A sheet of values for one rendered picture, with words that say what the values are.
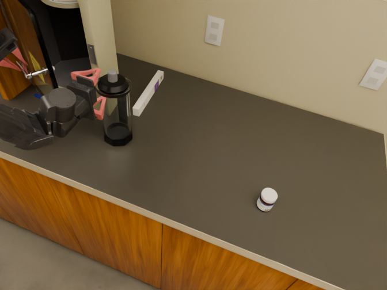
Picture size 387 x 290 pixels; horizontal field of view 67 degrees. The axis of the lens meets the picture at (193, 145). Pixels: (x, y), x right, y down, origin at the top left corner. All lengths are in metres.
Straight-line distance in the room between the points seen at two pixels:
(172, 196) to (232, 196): 0.19
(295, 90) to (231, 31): 0.37
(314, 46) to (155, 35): 0.67
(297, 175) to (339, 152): 0.22
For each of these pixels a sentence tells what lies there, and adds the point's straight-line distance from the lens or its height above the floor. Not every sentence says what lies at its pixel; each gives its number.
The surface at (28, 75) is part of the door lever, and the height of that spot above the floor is 1.21.
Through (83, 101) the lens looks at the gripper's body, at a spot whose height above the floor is 1.22.
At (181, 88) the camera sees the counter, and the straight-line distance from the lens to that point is 1.30.
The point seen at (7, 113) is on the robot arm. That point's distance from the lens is 0.69.
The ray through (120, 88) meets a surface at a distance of 0.92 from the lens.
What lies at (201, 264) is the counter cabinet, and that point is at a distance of 1.18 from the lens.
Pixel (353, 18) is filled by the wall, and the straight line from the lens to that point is 1.20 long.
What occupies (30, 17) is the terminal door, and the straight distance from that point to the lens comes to 0.87.
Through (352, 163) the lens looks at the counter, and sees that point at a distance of 1.23.
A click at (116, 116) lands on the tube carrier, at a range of 0.97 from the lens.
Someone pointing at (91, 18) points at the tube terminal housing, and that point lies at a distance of 0.97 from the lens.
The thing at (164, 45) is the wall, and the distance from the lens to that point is 1.41.
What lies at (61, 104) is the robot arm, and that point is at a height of 1.29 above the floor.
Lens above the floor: 1.74
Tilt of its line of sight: 48 degrees down
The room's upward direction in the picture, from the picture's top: 8 degrees clockwise
